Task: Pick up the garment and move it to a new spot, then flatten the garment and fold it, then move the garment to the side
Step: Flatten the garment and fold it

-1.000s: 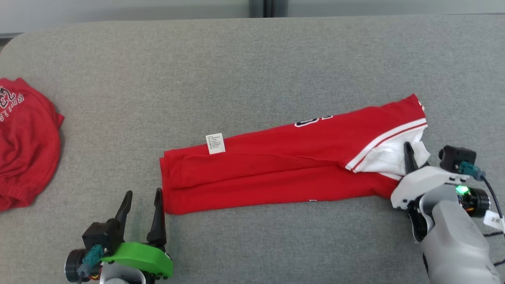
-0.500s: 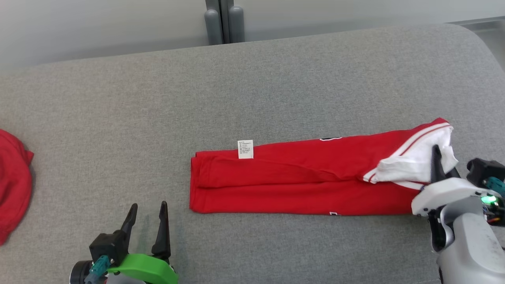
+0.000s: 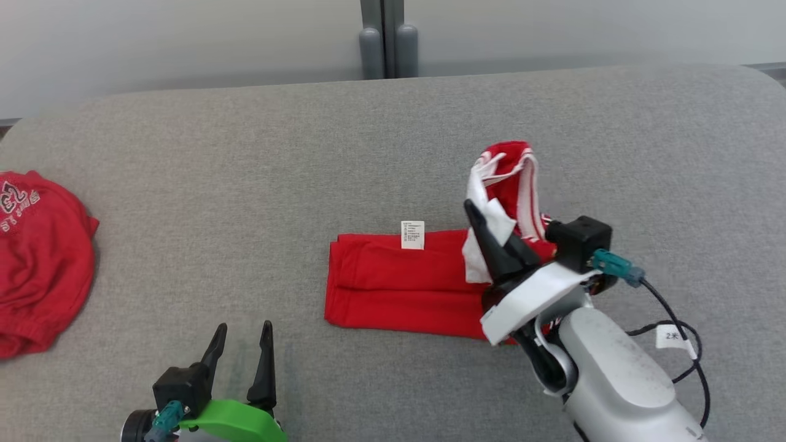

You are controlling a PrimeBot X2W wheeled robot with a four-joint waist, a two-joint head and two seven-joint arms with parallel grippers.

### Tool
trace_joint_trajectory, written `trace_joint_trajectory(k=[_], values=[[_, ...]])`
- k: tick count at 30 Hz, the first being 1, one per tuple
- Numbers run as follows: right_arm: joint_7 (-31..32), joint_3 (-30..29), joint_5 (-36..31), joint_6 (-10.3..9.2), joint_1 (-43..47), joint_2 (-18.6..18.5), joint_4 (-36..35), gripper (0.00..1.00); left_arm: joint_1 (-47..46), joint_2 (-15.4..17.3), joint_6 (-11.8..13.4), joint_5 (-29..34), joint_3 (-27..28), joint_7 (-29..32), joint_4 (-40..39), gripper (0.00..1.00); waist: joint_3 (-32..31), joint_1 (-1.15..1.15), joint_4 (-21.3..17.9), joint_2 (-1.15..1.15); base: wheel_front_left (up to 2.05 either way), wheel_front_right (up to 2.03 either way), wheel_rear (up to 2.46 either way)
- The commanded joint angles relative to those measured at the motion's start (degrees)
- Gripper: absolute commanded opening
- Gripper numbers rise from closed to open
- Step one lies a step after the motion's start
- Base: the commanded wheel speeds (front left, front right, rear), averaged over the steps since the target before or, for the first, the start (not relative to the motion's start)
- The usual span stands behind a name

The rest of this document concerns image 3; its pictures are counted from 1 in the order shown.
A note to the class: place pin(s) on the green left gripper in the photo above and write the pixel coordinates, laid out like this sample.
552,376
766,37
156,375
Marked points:
239,423

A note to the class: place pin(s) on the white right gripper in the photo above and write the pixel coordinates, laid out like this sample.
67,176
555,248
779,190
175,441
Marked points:
531,298

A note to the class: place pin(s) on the red and white jersey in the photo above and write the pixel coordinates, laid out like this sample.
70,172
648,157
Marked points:
393,288

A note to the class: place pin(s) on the red shorts with white stripe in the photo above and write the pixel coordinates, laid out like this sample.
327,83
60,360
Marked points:
43,276

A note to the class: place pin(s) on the grey fabric sofa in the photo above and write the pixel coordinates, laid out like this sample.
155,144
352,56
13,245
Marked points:
245,184

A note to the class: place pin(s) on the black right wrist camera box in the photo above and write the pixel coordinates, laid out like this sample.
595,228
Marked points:
580,242

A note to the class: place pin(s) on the grey rounded post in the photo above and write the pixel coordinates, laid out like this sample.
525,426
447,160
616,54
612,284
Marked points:
370,55
407,52

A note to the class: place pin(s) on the grey vertical frame profile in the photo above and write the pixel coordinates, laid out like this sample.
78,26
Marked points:
384,24

